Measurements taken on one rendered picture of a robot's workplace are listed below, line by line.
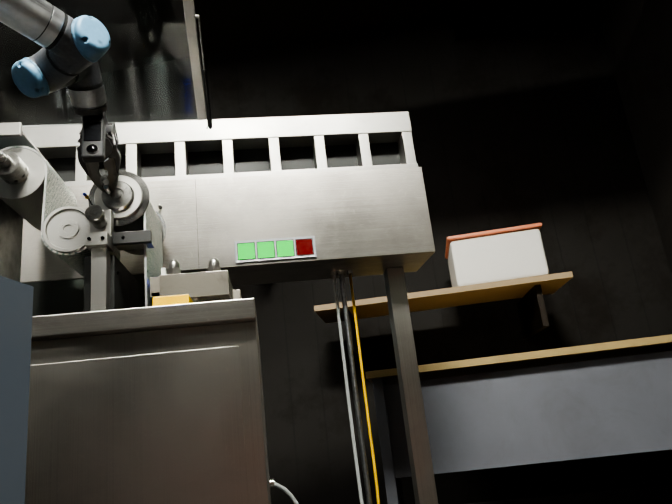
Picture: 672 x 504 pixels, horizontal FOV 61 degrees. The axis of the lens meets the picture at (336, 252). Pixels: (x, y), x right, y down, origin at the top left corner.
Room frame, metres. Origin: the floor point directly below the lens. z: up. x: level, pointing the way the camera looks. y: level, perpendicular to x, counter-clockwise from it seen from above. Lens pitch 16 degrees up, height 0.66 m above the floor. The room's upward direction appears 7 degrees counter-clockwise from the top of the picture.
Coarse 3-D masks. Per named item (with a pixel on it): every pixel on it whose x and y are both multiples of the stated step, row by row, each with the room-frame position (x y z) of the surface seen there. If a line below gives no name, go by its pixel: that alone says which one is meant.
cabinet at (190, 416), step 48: (96, 336) 1.06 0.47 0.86; (144, 336) 1.07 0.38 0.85; (192, 336) 1.08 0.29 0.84; (240, 336) 1.10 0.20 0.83; (48, 384) 1.04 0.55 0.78; (96, 384) 1.06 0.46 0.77; (144, 384) 1.07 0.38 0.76; (192, 384) 1.08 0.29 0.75; (240, 384) 1.09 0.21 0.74; (48, 432) 1.04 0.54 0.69; (96, 432) 1.06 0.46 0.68; (144, 432) 1.07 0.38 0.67; (192, 432) 1.08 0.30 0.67; (240, 432) 1.09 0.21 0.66; (48, 480) 1.04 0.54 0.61; (96, 480) 1.06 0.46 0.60; (144, 480) 1.07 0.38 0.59; (192, 480) 1.08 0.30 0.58; (240, 480) 1.09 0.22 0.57
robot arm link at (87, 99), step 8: (96, 88) 1.14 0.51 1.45; (72, 96) 1.09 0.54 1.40; (80, 96) 1.08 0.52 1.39; (88, 96) 1.09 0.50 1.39; (96, 96) 1.10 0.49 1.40; (104, 96) 1.12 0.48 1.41; (72, 104) 1.11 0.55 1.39; (80, 104) 1.10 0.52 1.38; (88, 104) 1.10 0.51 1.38; (96, 104) 1.11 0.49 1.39
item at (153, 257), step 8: (144, 216) 1.33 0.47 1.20; (144, 224) 1.33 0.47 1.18; (152, 232) 1.41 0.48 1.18; (160, 240) 1.53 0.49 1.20; (144, 248) 1.33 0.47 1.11; (152, 248) 1.41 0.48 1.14; (160, 248) 1.53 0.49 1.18; (144, 256) 1.33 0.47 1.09; (152, 256) 1.41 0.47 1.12; (160, 256) 1.53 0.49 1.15; (144, 264) 1.33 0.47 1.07; (152, 264) 1.41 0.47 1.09; (160, 264) 1.52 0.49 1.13; (152, 272) 1.40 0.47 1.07; (160, 272) 1.52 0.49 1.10
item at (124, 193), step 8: (120, 184) 1.30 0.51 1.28; (104, 192) 1.29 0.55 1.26; (112, 192) 1.30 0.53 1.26; (120, 192) 1.30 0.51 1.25; (128, 192) 1.30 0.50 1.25; (104, 200) 1.29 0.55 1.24; (112, 200) 1.29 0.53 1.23; (120, 200) 1.30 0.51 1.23; (128, 200) 1.30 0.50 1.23; (112, 208) 1.30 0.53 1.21; (120, 208) 1.30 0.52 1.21
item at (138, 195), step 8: (120, 176) 1.31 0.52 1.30; (104, 184) 1.30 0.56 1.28; (128, 184) 1.31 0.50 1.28; (136, 184) 1.31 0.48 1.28; (96, 192) 1.30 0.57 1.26; (136, 192) 1.31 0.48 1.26; (96, 200) 1.30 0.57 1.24; (136, 200) 1.31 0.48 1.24; (104, 208) 1.30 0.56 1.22; (128, 208) 1.31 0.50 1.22; (136, 208) 1.31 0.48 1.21; (120, 216) 1.31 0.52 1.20; (128, 216) 1.32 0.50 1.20; (128, 224) 1.36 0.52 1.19; (136, 224) 1.38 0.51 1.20
